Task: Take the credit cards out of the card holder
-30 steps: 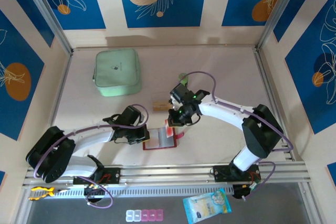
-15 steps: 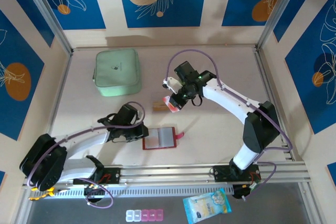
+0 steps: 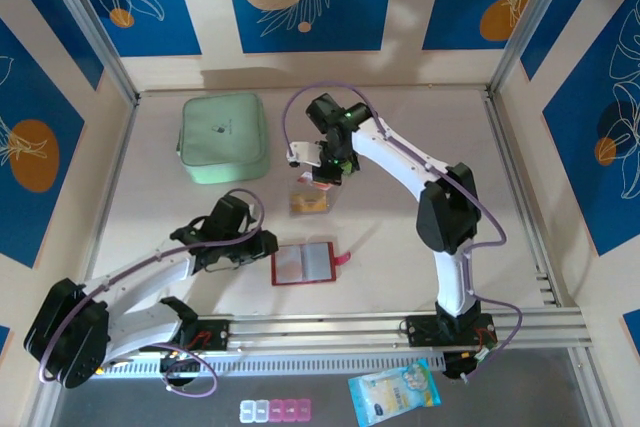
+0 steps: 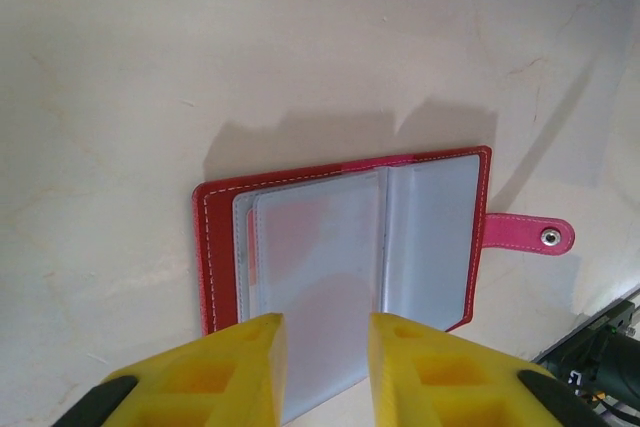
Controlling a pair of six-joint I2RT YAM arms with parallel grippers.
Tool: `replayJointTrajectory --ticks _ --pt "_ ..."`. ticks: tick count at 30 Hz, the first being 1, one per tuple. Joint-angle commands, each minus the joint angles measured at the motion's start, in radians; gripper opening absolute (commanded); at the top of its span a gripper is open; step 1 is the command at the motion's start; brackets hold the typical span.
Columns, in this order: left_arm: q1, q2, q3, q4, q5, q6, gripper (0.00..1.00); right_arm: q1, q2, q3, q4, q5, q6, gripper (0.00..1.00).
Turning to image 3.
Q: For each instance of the gold credit card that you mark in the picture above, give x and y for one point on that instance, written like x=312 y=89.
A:
x=310 y=204

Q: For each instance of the red leather card holder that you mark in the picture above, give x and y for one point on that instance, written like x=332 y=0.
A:
x=317 y=267

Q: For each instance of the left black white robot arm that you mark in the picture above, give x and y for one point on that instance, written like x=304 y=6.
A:
x=145 y=279

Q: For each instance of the mint green zip pouch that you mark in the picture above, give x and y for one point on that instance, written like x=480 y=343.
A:
x=220 y=132

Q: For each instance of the black connector block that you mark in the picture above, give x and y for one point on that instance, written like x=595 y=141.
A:
x=457 y=369
x=180 y=369

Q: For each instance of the white pink pill organiser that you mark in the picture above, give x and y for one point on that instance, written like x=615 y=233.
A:
x=275 y=410

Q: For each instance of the blue snack packet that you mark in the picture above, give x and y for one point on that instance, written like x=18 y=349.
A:
x=395 y=392

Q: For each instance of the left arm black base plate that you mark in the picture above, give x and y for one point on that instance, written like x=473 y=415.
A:
x=215 y=334

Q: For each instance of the aluminium mounting rail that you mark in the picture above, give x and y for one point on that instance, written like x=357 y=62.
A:
x=320 y=329

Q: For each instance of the aluminium table edge rail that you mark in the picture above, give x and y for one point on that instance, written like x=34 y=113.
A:
x=117 y=157
x=500 y=132

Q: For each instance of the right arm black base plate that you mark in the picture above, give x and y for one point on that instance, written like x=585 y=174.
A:
x=425 y=332

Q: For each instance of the aluminium frame post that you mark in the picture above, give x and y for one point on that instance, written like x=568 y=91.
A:
x=91 y=22
x=531 y=22

